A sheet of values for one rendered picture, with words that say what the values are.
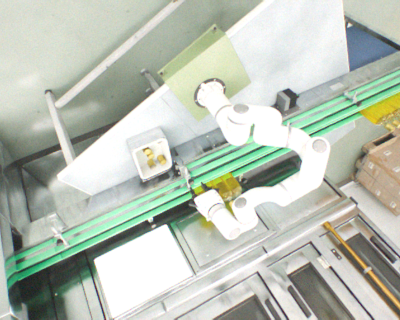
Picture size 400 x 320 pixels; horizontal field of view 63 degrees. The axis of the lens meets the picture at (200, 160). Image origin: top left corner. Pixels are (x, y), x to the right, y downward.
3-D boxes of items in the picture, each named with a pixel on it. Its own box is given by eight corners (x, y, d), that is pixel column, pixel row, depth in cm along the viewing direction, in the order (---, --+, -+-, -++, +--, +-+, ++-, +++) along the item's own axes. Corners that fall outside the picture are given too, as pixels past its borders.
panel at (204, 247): (92, 261, 167) (112, 324, 147) (90, 258, 165) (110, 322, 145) (242, 187, 189) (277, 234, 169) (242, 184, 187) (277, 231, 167)
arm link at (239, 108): (284, 153, 128) (293, 122, 116) (223, 145, 130) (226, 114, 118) (284, 136, 135) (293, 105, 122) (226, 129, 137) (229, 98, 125)
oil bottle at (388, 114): (359, 104, 209) (394, 131, 192) (361, 98, 204) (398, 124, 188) (365, 101, 210) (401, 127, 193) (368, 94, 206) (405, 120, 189)
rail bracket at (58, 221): (54, 219, 162) (64, 257, 149) (39, 200, 150) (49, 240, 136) (64, 215, 164) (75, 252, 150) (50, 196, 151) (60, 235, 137)
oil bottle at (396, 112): (366, 101, 210) (401, 127, 193) (368, 94, 206) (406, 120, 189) (372, 98, 212) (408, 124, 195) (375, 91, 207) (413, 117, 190)
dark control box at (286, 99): (275, 103, 188) (284, 111, 183) (276, 92, 182) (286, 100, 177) (286, 98, 190) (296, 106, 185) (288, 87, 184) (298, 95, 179)
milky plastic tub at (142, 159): (136, 169, 170) (141, 181, 165) (125, 140, 153) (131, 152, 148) (166, 155, 174) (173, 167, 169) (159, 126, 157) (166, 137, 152)
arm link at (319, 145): (266, 167, 130) (272, 159, 116) (312, 141, 132) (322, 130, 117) (289, 203, 127) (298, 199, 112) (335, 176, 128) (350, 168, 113)
